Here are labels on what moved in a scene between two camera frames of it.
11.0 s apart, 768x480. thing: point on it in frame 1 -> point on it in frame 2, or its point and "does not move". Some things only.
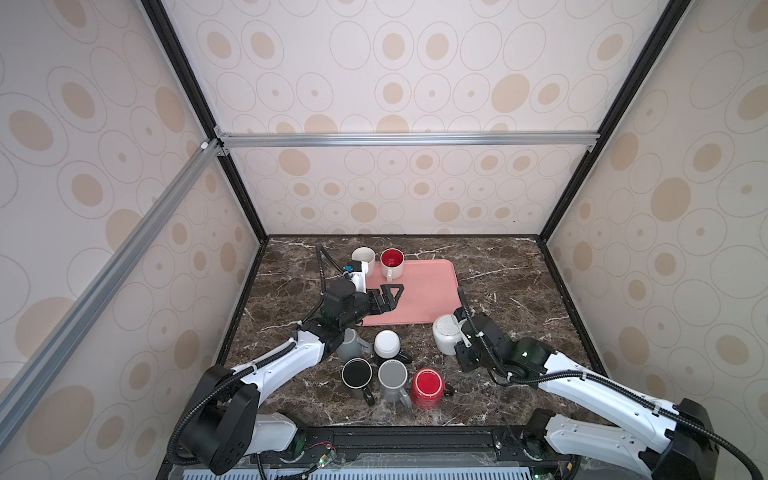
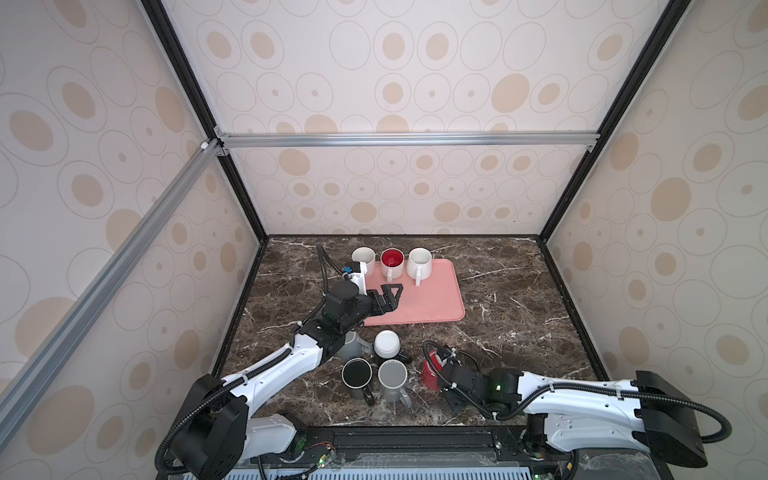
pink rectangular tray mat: x=430 y=290 does not move
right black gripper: x=460 y=353 -> x=455 y=407
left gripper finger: x=389 y=302 does not move
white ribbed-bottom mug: x=447 y=333 -> x=419 y=264
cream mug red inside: x=392 y=262 does not move
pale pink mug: x=365 y=254 does not move
